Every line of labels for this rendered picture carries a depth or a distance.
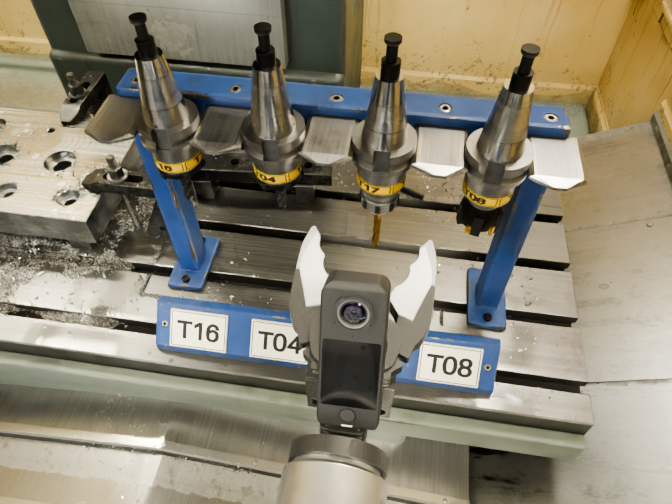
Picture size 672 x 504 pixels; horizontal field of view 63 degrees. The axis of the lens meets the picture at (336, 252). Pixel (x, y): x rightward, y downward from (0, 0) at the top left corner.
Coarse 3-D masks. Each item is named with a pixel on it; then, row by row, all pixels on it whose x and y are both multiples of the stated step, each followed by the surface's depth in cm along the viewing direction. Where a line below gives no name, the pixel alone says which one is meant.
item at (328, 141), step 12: (312, 120) 56; (324, 120) 56; (336, 120) 56; (348, 120) 56; (312, 132) 54; (324, 132) 54; (336, 132) 54; (348, 132) 54; (300, 144) 54; (312, 144) 53; (324, 144) 53; (336, 144) 53; (348, 144) 53; (312, 156) 52; (324, 156) 52; (336, 156) 52; (348, 156) 52
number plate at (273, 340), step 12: (252, 324) 71; (264, 324) 71; (276, 324) 71; (288, 324) 71; (252, 336) 71; (264, 336) 71; (276, 336) 71; (288, 336) 71; (252, 348) 72; (264, 348) 72; (276, 348) 71; (288, 348) 71; (300, 348) 71; (288, 360) 71; (300, 360) 71
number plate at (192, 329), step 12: (180, 312) 72; (192, 312) 72; (204, 312) 72; (180, 324) 72; (192, 324) 72; (204, 324) 72; (216, 324) 72; (180, 336) 73; (192, 336) 72; (204, 336) 72; (216, 336) 72; (204, 348) 72; (216, 348) 72
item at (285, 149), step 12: (300, 120) 54; (252, 132) 53; (300, 132) 53; (252, 144) 52; (264, 144) 53; (276, 144) 53; (288, 144) 52; (252, 156) 54; (264, 156) 54; (276, 156) 54; (288, 156) 53; (300, 156) 54
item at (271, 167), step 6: (264, 162) 54; (270, 162) 54; (276, 162) 54; (294, 162) 55; (258, 168) 56; (264, 168) 55; (270, 168) 55; (276, 168) 55; (282, 168) 55; (288, 168) 55; (294, 168) 56; (270, 174) 55; (276, 174) 55; (282, 174) 56
